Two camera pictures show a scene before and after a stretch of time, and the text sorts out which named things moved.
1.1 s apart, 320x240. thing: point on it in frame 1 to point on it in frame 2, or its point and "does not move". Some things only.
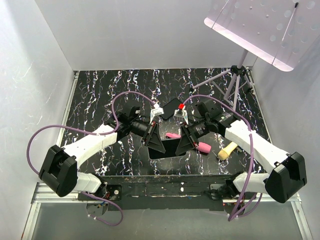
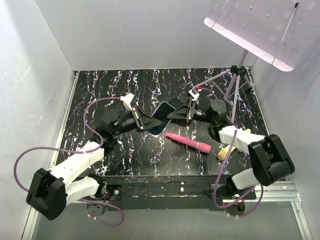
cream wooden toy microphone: [224, 154] does not move
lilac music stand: [275, 32] does not move
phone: [170, 146] to [161, 114]
